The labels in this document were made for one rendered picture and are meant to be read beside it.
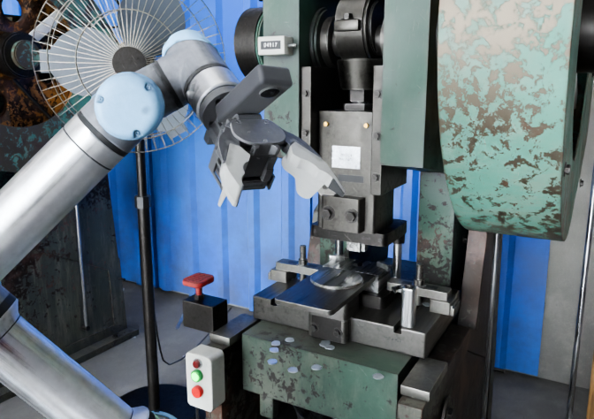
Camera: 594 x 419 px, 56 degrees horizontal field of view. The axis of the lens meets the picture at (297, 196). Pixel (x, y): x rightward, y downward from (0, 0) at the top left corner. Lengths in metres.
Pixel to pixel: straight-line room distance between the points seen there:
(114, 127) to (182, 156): 2.51
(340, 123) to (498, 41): 0.53
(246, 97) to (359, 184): 0.66
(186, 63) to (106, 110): 0.18
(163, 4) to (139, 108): 1.21
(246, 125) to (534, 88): 0.41
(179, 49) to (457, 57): 0.40
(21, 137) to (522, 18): 1.79
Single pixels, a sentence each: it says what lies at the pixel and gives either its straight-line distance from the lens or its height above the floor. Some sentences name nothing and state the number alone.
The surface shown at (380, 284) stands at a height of 0.75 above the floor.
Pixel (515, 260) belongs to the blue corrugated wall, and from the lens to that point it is 2.50.
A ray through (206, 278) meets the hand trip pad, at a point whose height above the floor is 0.76.
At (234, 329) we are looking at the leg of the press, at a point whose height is 0.64.
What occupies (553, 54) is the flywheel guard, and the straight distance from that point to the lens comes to 0.85.
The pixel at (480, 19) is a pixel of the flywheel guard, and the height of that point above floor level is 1.32.
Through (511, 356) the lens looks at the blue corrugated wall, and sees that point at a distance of 2.65.
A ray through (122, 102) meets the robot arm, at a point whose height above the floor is 1.21.
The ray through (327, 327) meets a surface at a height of 0.68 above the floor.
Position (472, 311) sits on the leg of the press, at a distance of 1.59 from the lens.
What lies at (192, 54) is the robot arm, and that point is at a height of 1.27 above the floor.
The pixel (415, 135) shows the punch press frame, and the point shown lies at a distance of 1.18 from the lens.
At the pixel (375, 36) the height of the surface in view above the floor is 1.34.
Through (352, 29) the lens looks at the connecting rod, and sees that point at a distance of 1.27.
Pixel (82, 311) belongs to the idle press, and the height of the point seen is 0.20.
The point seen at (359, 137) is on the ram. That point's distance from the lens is 1.27.
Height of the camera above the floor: 1.23
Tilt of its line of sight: 11 degrees down
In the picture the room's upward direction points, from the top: straight up
